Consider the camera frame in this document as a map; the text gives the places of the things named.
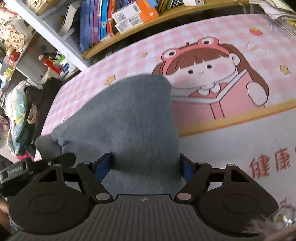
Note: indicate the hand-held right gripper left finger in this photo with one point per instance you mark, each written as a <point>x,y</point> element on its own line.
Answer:
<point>103,168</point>

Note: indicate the white plastic bag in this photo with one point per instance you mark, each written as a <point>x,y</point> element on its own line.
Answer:
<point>46,77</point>

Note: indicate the grey fluffy sleeve cuff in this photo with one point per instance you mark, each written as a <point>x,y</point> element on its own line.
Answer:
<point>259,223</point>

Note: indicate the white charger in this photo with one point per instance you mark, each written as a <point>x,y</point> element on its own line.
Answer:
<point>193,2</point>

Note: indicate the white jar green lid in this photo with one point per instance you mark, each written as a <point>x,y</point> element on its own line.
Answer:
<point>68,68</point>

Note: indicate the pile of booklets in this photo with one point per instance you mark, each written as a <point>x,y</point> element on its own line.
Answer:
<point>277,11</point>

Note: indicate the row of colourful books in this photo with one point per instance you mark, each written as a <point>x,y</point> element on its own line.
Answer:
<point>97,20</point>

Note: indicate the thick white book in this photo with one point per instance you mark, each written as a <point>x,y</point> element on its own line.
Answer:
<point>69,19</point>

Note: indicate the white orange carton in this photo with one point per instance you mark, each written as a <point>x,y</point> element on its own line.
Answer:
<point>129,25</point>
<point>138,10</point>

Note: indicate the white shelf unit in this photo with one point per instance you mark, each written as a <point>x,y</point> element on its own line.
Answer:
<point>46,27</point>

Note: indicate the pink cartoon desk mat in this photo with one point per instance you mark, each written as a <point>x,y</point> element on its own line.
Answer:
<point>231,129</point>

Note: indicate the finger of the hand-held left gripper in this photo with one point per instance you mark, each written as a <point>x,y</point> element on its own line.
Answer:
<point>64,159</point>

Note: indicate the cartoon figure decoration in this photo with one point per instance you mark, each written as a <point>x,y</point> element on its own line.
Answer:
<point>13,30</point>

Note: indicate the black bag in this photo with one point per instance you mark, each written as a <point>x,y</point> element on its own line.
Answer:
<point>49,99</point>

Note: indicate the small red white box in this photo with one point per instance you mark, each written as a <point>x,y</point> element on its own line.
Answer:
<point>107,36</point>

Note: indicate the beige wristwatch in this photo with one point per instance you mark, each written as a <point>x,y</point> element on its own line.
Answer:
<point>31,114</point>

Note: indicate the grey sweatshirt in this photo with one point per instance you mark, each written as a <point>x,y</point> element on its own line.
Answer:
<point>134,120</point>

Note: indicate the bunch of pens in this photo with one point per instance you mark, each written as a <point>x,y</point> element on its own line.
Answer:
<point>52,56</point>

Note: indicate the person's left hand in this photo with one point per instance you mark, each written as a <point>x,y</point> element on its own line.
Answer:
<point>4,216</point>

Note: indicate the wooden bookshelf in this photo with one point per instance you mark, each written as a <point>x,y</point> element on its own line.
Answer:
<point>138,38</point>

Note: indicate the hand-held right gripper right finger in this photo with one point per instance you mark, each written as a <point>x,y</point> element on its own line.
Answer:
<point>186,168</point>

